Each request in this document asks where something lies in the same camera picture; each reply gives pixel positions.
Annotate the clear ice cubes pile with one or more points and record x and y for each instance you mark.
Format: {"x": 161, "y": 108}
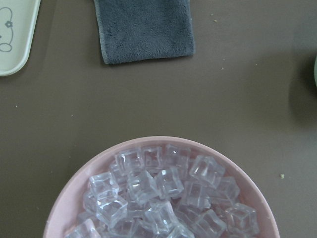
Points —
{"x": 164, "y": 192}

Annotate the grey folded cloth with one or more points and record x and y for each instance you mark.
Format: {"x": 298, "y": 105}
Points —
{"x": 134, "y": 30}

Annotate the pink bowl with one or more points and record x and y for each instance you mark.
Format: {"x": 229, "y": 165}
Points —
{"x": 69, "y": 202}

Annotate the green bowl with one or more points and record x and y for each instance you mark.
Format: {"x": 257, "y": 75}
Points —
{"x": 315, "y": 71}

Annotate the cream rabbit serving tray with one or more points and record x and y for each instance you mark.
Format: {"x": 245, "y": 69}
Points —
{"x": 17, "y": 25}

